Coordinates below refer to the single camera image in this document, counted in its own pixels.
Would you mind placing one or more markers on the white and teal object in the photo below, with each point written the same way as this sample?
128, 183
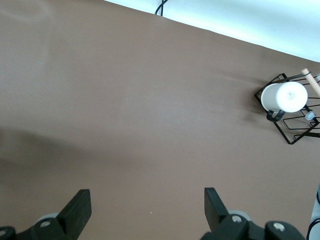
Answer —
315, 212

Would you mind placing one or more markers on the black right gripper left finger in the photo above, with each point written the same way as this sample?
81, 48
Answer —
75, 212

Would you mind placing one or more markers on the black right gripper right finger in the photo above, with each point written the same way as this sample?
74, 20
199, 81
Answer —
217, 212

